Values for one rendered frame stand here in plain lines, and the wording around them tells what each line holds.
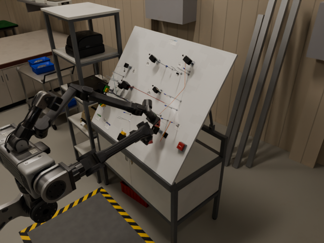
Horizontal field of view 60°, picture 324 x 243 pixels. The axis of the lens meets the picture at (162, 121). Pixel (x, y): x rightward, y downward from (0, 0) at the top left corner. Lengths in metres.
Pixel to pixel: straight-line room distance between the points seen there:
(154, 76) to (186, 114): 0.50
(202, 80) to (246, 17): 1.80
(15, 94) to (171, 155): 3.81
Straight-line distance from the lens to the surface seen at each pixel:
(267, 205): 3.25
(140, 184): 2.55
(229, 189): 3.31
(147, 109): 1.96
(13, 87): 5.36
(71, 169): 1.27
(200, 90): 2.04
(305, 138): 3.73
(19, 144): 1.41
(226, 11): 3.85
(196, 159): 2.38
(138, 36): 2.71
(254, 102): 3.33
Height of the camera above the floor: 2.31
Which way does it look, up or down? 32 degrees down
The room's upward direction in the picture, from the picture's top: 1 degrees counter-clockwise
